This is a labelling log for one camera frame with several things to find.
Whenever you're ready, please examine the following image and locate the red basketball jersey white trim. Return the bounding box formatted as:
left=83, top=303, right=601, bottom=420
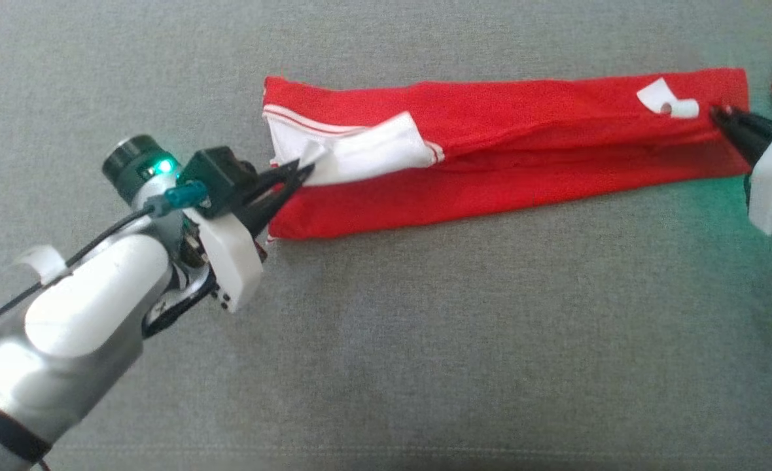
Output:
left=262, top=67, right=751, bottom=241

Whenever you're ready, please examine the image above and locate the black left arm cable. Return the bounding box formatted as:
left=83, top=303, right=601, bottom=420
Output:
left=0, top=206, right=158, bottom=354

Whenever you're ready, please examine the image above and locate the teal left camera connector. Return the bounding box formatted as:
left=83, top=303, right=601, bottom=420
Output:
left=147, top=182, right=209, bottom=217

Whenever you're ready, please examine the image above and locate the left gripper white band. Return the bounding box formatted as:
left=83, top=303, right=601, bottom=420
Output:
left=183, top=161, right=316, bottom=314

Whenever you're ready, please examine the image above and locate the white strap on left cable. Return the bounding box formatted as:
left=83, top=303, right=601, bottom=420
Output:
left=13, top=245, right=67, bottom=286

